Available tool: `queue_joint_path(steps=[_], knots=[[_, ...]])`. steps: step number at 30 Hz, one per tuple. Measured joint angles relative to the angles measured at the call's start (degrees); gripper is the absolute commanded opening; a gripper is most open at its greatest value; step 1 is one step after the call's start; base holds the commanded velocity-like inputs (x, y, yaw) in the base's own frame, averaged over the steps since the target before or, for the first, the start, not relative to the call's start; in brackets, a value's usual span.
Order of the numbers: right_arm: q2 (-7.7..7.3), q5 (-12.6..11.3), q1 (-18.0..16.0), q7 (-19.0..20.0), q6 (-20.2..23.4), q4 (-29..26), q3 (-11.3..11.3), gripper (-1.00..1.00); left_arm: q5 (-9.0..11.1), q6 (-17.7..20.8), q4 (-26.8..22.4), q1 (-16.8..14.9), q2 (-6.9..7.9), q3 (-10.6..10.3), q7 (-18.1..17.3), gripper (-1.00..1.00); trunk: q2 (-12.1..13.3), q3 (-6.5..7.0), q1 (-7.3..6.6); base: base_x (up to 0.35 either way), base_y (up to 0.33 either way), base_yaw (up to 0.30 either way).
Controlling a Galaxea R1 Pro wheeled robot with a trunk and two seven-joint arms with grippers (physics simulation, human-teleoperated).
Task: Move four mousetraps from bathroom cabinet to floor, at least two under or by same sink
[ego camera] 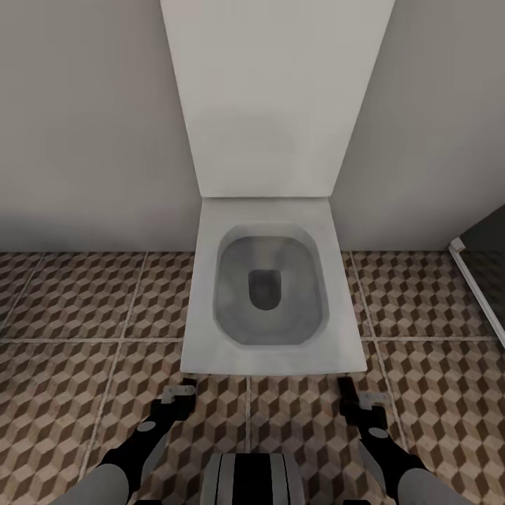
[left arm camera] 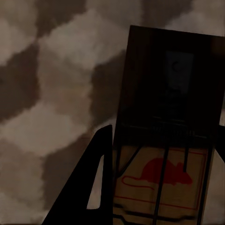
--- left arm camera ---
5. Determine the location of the mousetrap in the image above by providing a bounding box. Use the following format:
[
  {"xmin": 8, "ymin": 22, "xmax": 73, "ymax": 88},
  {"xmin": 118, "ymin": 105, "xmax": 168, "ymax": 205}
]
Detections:
[{"xmin": 112, "ymin": 25, "xmax": 225, "ymax": 225}]

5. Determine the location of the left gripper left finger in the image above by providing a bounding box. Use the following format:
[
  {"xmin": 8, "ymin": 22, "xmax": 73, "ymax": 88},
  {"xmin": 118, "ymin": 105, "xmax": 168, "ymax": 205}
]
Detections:
[{"xmin": 42, "ymin": 125, "xmax": 113, "ymax": 225}]

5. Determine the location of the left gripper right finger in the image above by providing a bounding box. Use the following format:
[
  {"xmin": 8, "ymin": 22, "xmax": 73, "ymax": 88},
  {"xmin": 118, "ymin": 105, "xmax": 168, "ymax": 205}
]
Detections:
[{"xmin": 215, "ymin": 125, "xmax": 225, "ymax": 162}]

